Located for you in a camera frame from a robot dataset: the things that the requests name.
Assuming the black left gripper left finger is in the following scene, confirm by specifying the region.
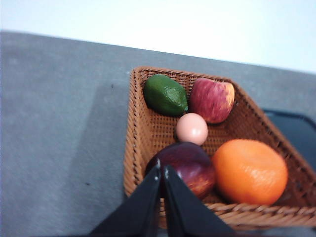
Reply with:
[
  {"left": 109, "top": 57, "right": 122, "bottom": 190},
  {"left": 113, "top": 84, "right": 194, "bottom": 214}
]
[{"left": 90, "top": 165, "right": 161, "bottom": 237}]

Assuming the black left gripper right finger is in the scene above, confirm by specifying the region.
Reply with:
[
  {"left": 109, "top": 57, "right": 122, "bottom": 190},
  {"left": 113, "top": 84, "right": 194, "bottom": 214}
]
[{"left": 164, "top": 165, "right": 235, "bottom": 237}]

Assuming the pink egg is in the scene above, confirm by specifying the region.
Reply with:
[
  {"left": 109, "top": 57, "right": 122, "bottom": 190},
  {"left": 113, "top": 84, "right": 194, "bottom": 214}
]
[{"left": 176, "top": 113, "right": 208, "bottom": 145}]

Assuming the brown wicker basket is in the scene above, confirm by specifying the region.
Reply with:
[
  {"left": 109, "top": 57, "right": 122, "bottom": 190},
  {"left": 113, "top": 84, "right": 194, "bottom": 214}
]
[{"left": 124, "top": 66, "right": 316, "bottom": 229}]

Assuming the dark purple plum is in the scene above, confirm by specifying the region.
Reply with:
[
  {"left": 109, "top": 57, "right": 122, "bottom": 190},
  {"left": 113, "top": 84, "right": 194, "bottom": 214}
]
[{"left": 146, "top": 142, "right": 216, "bottom": 199}]

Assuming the orange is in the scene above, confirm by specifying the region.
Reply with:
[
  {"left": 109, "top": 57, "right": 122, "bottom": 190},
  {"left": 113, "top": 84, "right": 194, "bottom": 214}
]
[{"left": 212, "top": 139, "right": 288, "bottom": 205}]

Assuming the red apple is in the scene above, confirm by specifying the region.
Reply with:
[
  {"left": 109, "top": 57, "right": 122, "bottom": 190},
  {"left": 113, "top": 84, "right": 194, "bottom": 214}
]
[{"left": 190, "top": 78, "right": 235, "bottom": 123}]

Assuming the green lime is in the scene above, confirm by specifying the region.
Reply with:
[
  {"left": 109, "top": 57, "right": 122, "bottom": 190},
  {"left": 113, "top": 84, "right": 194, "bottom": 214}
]
[{"left": 144, "top": 74, "right": 189, "bottom": 116}]

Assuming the dark green tray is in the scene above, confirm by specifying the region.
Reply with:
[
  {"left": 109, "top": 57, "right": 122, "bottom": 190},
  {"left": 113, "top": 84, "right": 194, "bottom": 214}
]
[{"left": 264, "top": 109, "right": 316, "bottom": 171}]

